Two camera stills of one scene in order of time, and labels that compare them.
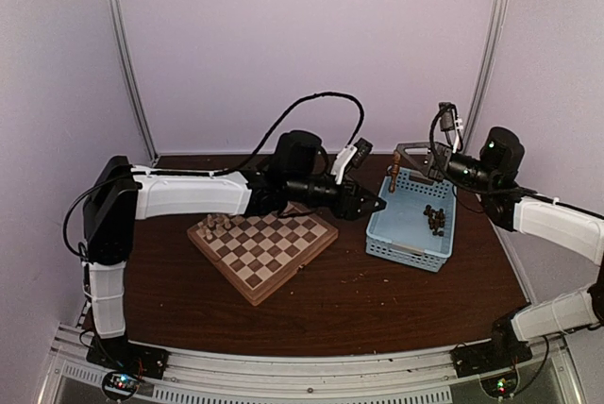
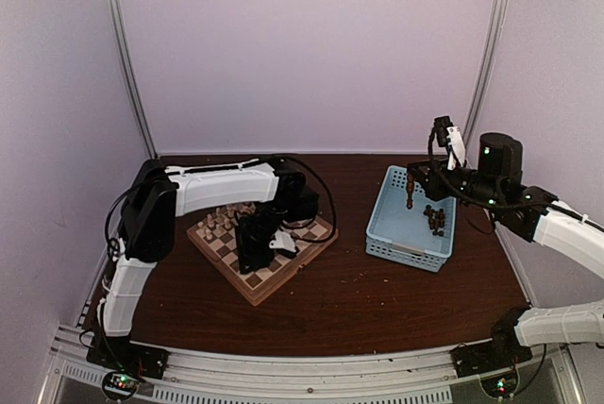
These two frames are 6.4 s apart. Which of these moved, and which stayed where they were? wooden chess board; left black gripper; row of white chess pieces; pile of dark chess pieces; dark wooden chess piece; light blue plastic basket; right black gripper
Moved: dark wooden chess piece; left black gripper; right black gripper
Stayed: row of white chess pieces; light blue plastic basket; wooden chess board; pile of dark chess pieces
